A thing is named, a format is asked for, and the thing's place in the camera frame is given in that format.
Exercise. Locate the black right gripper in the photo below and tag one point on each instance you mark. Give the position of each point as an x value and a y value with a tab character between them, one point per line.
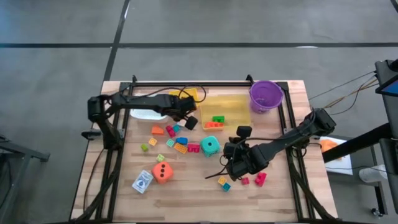
236	161

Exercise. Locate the orange object on side table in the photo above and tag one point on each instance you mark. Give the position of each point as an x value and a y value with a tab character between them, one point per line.
328	145

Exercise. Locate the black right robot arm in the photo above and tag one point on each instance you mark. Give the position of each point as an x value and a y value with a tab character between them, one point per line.
280	143

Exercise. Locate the green stepped toy block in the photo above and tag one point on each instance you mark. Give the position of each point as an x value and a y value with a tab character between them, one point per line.
218	119

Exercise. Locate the red tall toy block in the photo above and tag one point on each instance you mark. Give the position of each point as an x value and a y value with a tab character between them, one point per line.
170	131

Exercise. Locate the blue toy block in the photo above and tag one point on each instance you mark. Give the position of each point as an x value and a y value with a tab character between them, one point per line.
182	141

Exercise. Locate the translucent yellow plastic bin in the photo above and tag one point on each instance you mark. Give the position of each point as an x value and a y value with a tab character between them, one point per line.
230	107

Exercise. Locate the black monitor stand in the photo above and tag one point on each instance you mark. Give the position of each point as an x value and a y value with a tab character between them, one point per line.
357	141

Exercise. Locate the grey metal stand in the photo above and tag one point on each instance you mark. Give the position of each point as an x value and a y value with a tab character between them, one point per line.
18	152

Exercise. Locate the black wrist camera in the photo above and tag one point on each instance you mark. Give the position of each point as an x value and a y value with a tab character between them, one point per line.
244	131
191	123

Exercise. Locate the amber long toy block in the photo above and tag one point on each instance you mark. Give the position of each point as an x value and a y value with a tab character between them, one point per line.
180	148

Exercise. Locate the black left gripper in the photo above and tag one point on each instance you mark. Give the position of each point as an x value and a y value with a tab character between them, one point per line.
182	107

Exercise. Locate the teal foam die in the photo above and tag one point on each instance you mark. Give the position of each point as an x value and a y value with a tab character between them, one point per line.
209	147

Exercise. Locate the yellow small toy block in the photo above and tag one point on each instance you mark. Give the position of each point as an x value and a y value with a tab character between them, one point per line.
152	142
222	180

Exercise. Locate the green small toy block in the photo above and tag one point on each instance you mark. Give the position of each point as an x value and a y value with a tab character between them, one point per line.
144	147

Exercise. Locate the orange sloped toy block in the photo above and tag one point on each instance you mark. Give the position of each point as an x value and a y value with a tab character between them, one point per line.
157	131

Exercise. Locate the blue playing card box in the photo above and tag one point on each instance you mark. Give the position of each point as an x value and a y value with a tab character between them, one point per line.
142	181

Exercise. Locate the red notched toy block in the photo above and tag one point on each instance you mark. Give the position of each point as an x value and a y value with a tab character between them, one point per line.
193	148

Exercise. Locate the lime small toy block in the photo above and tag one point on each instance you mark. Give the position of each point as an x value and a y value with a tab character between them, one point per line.
160	157

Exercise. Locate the white plastic bin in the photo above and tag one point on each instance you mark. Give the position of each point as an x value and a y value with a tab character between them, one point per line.
149	115

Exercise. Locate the red stepped toy block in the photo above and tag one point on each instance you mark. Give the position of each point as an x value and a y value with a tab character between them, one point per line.
260	179

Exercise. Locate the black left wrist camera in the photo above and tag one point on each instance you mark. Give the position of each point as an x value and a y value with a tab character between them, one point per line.
191	123

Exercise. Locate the orange long toy block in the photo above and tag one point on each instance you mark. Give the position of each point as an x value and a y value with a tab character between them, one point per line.
214	125

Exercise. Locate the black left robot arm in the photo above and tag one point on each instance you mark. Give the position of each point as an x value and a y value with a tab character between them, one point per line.
140	102

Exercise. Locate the yellow slotted plastic basket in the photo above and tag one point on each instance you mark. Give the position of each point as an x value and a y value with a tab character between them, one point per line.
175	92

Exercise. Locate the white side table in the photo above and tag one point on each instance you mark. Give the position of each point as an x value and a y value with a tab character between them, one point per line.
342	165

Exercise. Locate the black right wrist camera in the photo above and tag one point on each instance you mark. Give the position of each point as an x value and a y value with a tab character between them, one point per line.
244	131

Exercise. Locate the small red toy block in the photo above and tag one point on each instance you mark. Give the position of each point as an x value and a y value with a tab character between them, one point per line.
245	181

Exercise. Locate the purple monster face bucket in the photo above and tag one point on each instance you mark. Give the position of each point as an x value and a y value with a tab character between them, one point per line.
265	96

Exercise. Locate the white object on floor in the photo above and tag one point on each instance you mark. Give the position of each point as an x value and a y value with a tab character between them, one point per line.
371	174

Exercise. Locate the blue lit screen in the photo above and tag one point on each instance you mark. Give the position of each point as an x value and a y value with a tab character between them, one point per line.
392	88

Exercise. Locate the black table clamp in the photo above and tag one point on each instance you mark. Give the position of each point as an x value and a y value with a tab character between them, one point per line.
249	78
90	134
134	78

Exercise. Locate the orange foam die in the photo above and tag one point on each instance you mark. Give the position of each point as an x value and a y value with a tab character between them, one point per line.
161	172

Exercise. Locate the pale teal small toy block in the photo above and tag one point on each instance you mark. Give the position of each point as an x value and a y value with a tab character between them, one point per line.
170	142

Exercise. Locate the black caster wheel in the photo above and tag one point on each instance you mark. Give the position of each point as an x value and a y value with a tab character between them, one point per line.
377	212

